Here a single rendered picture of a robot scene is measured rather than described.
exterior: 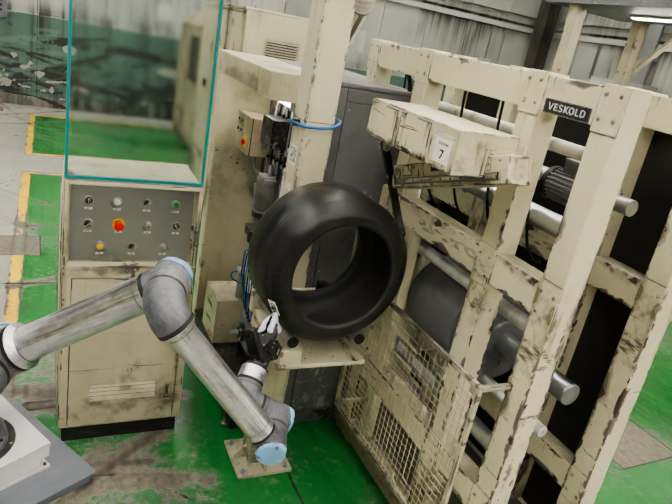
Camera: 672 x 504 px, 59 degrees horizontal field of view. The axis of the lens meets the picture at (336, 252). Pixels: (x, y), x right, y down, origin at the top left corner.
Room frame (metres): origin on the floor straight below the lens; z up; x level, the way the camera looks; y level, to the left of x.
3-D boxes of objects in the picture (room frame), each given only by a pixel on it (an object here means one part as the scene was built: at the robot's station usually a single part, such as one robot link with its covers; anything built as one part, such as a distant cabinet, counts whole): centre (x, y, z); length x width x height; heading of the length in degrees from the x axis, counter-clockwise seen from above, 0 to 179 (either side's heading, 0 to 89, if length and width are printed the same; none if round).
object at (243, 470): (2.40, 0.19, 0.02); 0.27 x 0.27 x 0.04; 28
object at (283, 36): (6.23, 1.20, 1.05); 1.61 x 0.73 x 2.10; 28
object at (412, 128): (2.21, -0.27, 1.71); 0.61 x 0.25 x 0.15; 28
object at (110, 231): (2.52, 0.95, 0.63); 0.56 x 0.41 x 1.27; 118
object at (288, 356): (2.12, 0.17, 0.84); 0.36 x 0.09 x 0.06; 28
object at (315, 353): (2.18, 0.05, 0.80); 0.37 x 0.36 x 0.02; 118
